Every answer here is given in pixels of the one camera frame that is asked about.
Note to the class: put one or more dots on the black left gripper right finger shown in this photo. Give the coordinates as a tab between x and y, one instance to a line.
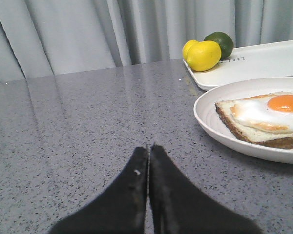
179	207

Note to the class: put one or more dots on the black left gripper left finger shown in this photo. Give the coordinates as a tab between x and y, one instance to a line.
120	209

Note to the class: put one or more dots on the white round plate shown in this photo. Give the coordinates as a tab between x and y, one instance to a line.
206	115

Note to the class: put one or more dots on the bottom bread slice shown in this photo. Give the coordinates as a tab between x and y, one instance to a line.
250	134

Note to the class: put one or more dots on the white bear-print tray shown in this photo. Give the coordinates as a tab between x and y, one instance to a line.
251	62

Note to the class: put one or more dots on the fried egg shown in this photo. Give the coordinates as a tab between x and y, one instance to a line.
269	113

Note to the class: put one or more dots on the yellow lemon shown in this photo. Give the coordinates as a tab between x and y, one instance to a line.
201	56

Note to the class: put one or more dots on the green lime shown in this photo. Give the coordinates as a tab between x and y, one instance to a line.
225	42

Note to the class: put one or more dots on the grey curtain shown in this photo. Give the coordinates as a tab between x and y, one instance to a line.
41	38

